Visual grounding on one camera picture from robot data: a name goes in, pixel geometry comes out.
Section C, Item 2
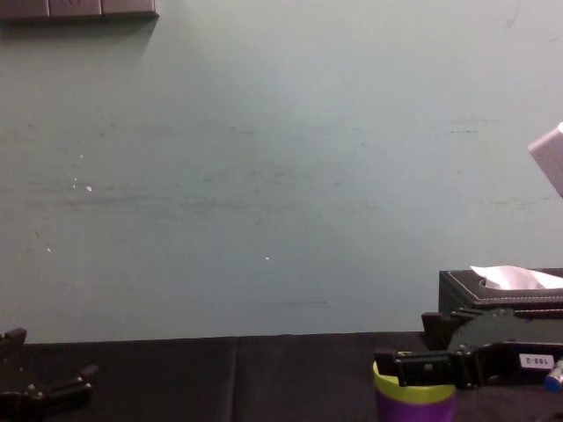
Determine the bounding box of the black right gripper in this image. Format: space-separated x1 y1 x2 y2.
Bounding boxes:
373 307 563 391

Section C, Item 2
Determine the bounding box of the white paper tissue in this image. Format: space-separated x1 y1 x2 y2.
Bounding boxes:
469 265 563 292

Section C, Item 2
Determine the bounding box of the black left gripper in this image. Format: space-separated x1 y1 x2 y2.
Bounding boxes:
0 327 99 422

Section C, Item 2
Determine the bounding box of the purple cup with green rim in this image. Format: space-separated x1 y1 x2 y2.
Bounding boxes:
372 360 457 422

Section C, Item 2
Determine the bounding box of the grey wall socket plate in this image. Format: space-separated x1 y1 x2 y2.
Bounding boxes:
100 0 161 19

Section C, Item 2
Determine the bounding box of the black leather tissue box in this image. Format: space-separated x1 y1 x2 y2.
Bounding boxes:
438 266 563 343

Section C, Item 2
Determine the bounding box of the black table cloth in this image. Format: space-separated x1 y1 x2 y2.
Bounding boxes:
0 331 563 422

